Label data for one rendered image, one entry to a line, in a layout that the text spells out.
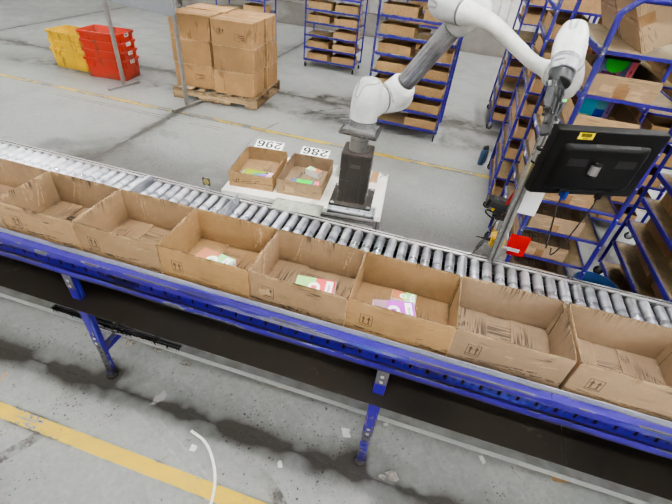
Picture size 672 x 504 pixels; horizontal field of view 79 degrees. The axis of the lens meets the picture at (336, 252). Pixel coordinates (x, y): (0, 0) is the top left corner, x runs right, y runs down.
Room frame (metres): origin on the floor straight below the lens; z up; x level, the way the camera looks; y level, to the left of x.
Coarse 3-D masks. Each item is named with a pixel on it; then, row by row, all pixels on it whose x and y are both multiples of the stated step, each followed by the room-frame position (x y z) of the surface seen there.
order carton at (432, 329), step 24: (384, 264) 1.30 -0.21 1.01; (408, 264) 1.28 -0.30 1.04; (360, 288) 1.26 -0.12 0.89; (384, 288) 1.28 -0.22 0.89; (408, 288) 1.27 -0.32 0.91; (432, 288) 1.25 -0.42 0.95; (456, 288) 1.20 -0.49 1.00; (360, 312) 1.02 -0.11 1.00; (384, 312) 1.00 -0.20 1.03; (432, 312) 1.17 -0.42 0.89; (456, 312) 1.05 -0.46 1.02; (384, 336) 1.00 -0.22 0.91; (408, 336) 0.98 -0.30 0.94; (432, 336) 0.96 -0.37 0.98
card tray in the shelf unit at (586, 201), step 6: (546, 198) 2.14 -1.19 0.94; (552, 198) 2.13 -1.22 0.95; (558, 198) 2.12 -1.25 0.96; (570, 198) 2.11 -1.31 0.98; (576, 198) 2.10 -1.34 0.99; (582, 198) 2.09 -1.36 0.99; (588, 198) 2.08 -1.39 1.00; (570, 204) 2.10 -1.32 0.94; (576, 204) 2.09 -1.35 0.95; (582, 204) 2.09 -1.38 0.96; (588, 204) 2.08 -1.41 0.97
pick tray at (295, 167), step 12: (300, 156) 2.55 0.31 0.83; (312, 156) 2.54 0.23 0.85; (288, 168) 2.43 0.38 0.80; (300, 168) 2.52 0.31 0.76; (324, 168) 2.53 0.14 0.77; (276, 180) 2.19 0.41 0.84; (288, 180) 2.34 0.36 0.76; (312, 180) 2.37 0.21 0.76; (324, 180) 2.24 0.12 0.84; (288, 192) 2.17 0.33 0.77; (300, 192) 2.16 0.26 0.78; (312, 192) 2.15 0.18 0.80
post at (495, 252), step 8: (544, 136) 1.74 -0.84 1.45; (536, 144) 1.74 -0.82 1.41; (528, 160) 1.76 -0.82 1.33; (528, 168) 1.73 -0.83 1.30; (528, 176) 1.74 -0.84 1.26; (520, 184) 1.73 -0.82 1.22; (520, 192) 1.74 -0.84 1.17; (512, 200) 1.74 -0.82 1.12; (520, 200) 1.73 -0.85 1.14; (512, 208) 1.73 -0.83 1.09; (512, 216) 1.73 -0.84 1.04; (504, 224) 1.73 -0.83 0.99; (504, 232) 1.73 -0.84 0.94; (496, 240) 1.73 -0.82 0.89; (504, 240) 1.73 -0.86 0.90; (488, 248) 1.78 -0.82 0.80; (496, 248) 1.74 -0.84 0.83; (504, 248) 1.76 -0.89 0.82; (488, 256) 1.76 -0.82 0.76; (496, 256) 1.73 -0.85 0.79
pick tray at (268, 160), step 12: (240, 156) 2.43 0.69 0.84; (252, 156) 2.58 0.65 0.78; (264, 156) 2.58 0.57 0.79; (276, 156) 2.57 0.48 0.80; (240, 168) 2.41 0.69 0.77; (252, 168) 2.44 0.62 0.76; (264, 168) 2.46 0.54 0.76; (276, 168) 2.48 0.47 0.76; (240, 180) 2.20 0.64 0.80; (252, 180) 2.20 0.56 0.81; (264, 180) 2.19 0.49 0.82
